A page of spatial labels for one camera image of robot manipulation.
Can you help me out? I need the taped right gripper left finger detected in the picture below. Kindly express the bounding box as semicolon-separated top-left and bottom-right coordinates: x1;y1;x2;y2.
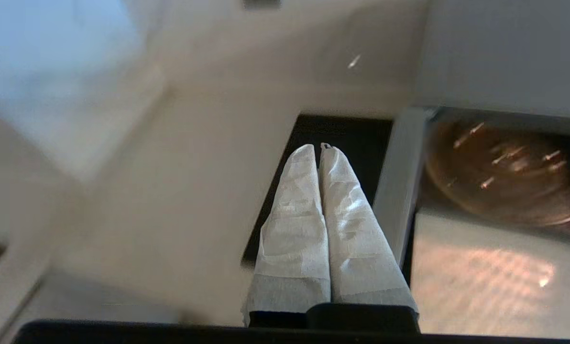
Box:
241;145;332;328

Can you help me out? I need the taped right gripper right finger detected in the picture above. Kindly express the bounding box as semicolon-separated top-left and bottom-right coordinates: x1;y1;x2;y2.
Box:
319;143;419;313

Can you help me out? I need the silver microwave oven body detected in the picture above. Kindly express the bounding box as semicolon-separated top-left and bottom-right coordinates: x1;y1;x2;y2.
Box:
409;0;570;239

